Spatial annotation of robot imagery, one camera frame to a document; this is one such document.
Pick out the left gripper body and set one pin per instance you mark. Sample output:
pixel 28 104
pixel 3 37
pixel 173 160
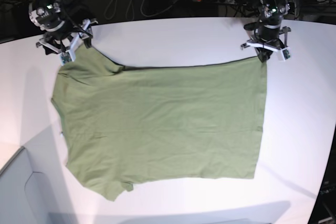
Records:
pixel 267 31

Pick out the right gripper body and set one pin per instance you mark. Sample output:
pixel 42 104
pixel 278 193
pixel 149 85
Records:
pixel 64 25

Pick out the green T-shirt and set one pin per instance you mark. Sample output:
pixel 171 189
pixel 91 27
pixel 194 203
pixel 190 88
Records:
pixel 125 125

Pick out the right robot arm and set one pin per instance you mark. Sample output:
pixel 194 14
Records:
pixel 64 23

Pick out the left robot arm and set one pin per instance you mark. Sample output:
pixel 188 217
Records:
pixel 281 5

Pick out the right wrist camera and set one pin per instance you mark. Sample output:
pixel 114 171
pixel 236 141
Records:
pixel 67 57

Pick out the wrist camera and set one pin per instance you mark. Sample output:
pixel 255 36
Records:
pixel 284 54
pixel 67 57

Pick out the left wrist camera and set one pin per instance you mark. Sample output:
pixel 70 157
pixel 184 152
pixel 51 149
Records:
pixel 284 54

